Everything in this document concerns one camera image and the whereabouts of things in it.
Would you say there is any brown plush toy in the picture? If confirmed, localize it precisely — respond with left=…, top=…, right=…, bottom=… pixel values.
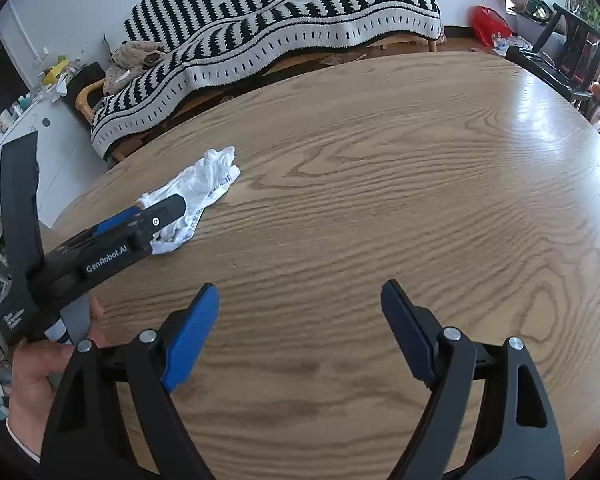
left=102, top=40, right=167, bottom=97

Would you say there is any sofa with striped blanket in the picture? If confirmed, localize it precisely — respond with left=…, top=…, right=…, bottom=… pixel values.
left=90, top=0, right=444, bottom=162

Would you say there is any red plastic bag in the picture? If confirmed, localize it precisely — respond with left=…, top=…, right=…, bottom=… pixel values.
left=472, top=5, right=514, bottom=47

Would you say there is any wooden sofa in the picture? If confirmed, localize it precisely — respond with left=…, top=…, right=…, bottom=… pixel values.
left=74, top=0, right=438, bottom=163

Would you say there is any dark wooden chair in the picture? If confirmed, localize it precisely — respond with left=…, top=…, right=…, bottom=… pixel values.
left=505, top=2, right=600, bottom=107

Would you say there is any yellow box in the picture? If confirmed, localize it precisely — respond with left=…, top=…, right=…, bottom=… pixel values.
left=41, top=59, right=71, bottom=87

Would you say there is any black screen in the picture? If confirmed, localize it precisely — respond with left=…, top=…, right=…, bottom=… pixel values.
left=0, top=39, right=19, bottom=117

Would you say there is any person's left hand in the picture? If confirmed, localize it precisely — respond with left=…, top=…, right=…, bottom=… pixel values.
left=6, top=295, right=106, bottom=463

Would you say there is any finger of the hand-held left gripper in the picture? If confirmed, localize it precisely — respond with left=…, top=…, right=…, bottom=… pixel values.
left=93, top=208, right=141, bottom=237
left=132, top=196, right=188, bottom=249

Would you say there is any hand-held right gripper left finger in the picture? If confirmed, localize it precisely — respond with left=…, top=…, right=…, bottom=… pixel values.
left=40, top=283, right=221, bottom=480

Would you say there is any white cabinet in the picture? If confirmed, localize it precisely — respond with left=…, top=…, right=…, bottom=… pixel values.
left=0, top=91, right=107, bottom=233

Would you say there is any black box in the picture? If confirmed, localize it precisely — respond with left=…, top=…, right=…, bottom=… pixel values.
left=65, top=61, right=107, bottom=111

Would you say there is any white plastic bag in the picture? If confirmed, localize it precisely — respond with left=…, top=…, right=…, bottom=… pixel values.
left=137, top=146, right=241, bottom=256

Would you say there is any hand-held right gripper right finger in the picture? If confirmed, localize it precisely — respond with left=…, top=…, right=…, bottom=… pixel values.
left=381, top=280, right=566, bottom=480

